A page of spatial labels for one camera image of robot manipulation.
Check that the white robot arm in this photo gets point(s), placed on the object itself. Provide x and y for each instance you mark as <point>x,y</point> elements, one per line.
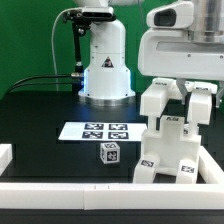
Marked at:
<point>107,78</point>

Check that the black camera on stand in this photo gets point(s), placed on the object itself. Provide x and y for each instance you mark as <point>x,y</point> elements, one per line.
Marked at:
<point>81,19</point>

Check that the white front fence bar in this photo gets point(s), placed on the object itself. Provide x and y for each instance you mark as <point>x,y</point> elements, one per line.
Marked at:
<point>111,196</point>

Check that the white marker cube front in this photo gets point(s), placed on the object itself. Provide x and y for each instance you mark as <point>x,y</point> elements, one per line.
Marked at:
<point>109,152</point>

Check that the white paper marker sheet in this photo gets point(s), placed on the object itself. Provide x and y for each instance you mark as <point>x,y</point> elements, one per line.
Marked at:
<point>98,131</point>

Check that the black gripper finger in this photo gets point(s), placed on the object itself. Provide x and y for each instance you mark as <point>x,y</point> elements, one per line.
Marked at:
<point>219,94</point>
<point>181,84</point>

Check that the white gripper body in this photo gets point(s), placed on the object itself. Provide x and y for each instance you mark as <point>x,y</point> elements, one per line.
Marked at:
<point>185,39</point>

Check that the white chair seat part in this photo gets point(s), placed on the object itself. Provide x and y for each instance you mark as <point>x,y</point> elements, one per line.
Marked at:
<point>171,144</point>

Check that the white left fence bar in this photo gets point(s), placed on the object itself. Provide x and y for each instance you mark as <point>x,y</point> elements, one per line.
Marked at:
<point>5,156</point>

